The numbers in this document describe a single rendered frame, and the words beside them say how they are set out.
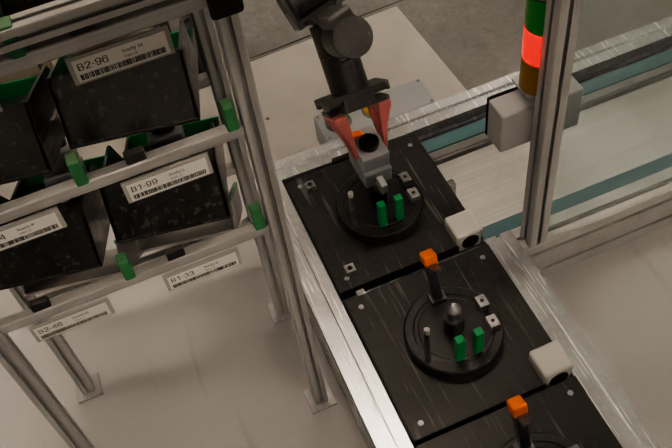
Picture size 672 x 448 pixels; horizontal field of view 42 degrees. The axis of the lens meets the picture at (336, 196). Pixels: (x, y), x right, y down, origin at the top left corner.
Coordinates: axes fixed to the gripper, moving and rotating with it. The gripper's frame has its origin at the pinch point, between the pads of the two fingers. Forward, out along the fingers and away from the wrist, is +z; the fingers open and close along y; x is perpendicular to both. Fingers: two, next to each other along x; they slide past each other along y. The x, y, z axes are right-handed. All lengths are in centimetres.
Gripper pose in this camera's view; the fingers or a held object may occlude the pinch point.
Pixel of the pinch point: (369, 148)
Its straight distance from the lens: 131.2
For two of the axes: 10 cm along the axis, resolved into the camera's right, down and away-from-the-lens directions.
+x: -2.6, -1.7, 9.5
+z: 3.1, 9.1, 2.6
